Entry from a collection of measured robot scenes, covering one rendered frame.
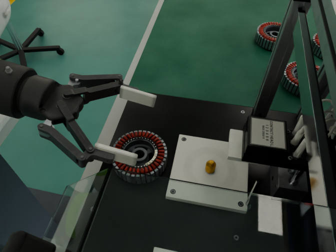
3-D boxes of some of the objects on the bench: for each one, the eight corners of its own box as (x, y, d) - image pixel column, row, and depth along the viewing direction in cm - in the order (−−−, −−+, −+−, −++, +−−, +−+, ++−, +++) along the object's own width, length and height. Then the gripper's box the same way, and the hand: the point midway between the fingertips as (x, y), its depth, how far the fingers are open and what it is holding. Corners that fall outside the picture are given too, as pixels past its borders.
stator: (252, 48, 88) (255, 38, 85) (256, 28, 95) (259, 18, 92) (291, 55, 86) (295, 44, 83) (292, 34, 93) (296, 23, 90)
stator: (102, 170, 59) (98, 160, 56) (132, 132, 65) (130, 121, 62) (149, 194, 56) (148, 185, 53) (176, 152, 62) (177, 141, 59)
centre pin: (204, 172, 57) (205, 165, 55) (205, 164, 59) (207, 157, 57) (214, 174, 57) (216, 167, 55) (215, 165, 58) (217, 158, 56)
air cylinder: (270, 200, 55) (278, 186, 51) (269, 166, 60) (277, 151, 55) (297, 205, 54) (308, 191, 50) (294, 170, 59) (304, 156, 55)
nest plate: (165, 199, 55) (165, 196, 54) (179, 137, 64) (179, 133, 63) (245, 214, 53) (247, 211, 52) (247, 148, 63) (249, 145, 62)
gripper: (60, 65, 62) (158, 94, 62) (-6, 164, 46) (124, 201, 47) (57, 36, 56) (165, 68, 57) (-21, 138, 40) (129, 180, 41)
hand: (140, 127), depth 52 cm, fingers open, 13 cm apart
